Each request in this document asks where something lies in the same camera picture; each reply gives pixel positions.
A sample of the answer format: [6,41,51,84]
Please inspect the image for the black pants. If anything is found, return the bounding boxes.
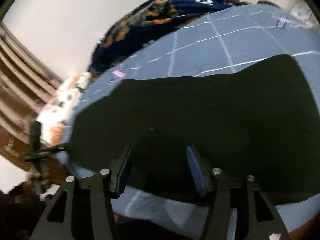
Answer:
[68,55,319,205]

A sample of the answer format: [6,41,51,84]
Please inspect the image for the person's left hand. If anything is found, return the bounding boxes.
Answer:
[26,166,52,195]

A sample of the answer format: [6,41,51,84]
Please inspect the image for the white floral pillow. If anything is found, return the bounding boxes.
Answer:
[36,72,91,146]

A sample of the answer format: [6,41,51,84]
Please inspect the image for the beige ribbed headboard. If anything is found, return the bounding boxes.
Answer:
[1,23,61,171]

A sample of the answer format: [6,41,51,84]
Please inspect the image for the blue checked bed sheet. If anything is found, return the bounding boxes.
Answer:
[62,4,319,239]

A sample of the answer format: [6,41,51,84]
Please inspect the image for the navy dog print blanket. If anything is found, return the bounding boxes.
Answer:
[88,0,247,81]

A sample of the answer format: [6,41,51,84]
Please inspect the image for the white patterned crumpled sheet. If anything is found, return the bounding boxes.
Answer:
[290,2,318,28]

